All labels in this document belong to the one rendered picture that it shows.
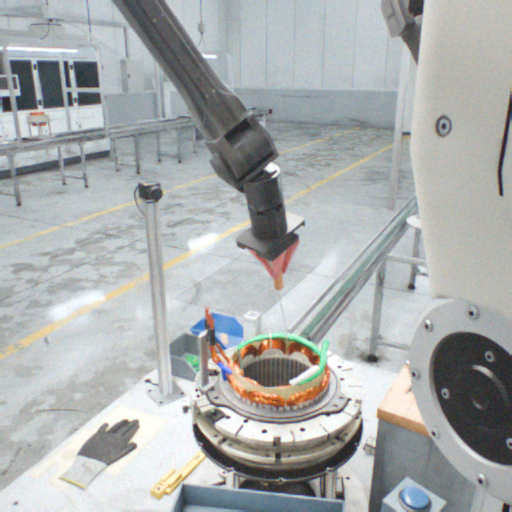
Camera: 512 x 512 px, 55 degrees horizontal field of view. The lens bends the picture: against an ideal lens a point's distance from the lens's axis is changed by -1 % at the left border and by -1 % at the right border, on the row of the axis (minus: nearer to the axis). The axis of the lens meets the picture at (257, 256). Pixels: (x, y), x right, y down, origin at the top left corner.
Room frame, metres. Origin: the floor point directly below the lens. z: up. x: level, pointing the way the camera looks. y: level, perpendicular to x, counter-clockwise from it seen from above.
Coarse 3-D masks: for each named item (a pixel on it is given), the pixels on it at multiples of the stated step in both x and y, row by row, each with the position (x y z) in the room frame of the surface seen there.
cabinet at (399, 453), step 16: (384, 432) 0.75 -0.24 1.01; (400, 432) 0.73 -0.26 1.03; (384, 448) 0.75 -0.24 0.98; (400, 448) 0.73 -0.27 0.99; (416, 448) 0.72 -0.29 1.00; (432, 448) 0.70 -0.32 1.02; (384, 464) 0.74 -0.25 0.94; (400, 464) 0.73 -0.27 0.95; (416, 464) 0.71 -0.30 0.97; (432, 464) 0.70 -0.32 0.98; (448, 464) 0.69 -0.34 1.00; (384, 480) 0.74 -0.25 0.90; (400, 480) 0.73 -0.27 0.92; (416, 480) 0.71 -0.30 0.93; (432, 480) 0.70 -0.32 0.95; (448, 480) 0.68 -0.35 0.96; (464, 480) 0.67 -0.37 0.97; (384, 496) 0.74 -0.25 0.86; (448, 496) 0.68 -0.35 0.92; (464, 496) 0.67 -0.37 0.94
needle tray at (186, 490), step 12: (180, 492) 0.56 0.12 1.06; (192, 492) 0.57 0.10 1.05; (204, 492) 0.57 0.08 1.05; (216, 492) 0.57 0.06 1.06; (228, 492) 0.56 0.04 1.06; (240, 492) 0.56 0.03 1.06; (252, 492) 0.56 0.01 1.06; (264, 492) 0.56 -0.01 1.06; (180, 504) 0.56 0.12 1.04; (192, 504) 0.57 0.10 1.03; (204, 504) 0.57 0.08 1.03; (216, 504) 0.57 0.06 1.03; (228, 504) 0.56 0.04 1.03; (240, 504) 0.56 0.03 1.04; (252, 504) 0.56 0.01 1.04; (264, 504) 0.55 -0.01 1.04; (276, 504) 0.55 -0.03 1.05; (288, 504) 0.55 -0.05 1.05; (300, 504) 0.55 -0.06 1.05; (312, 504) 0.54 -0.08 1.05; (324, 504) 0.54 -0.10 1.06; (336, 504) 0.54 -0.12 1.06
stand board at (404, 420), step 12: (408, 360) 0.92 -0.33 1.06; (408, 372) 0.87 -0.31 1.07; (396, 384) 0.83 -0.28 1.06; (408, 384) 0.83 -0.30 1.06; (396, 396) 0.79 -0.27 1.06; (408, 396) 0.79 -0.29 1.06; (384, 408) 0.75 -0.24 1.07; (396, 408) 0.75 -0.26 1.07; (408, 408) 0.75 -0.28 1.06; (384, 420) 0.75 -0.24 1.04; (396, 420) 0.73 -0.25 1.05; (408, 420) 0.72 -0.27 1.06; (420, 420) 0.72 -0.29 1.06; (420, 432) 0.71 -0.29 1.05
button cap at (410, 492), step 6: (402, 492) 0.58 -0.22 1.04; (408, 492) 0.58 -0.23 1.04; (414, 492) 0.58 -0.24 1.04; (420, 492) 0.58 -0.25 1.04; (402, 498) 0.57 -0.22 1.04; (408, 498) 0.56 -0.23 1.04; (414, 498) 0.56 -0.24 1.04; (420, 498) 0.56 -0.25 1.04; (426, 498) 0.56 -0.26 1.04; (408, 504) 0.56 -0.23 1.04; (414, 504) 0.55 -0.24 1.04; (420, 504) 0.55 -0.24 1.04; (426, 504) 0.56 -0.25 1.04; (420, 510) 0.55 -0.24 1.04
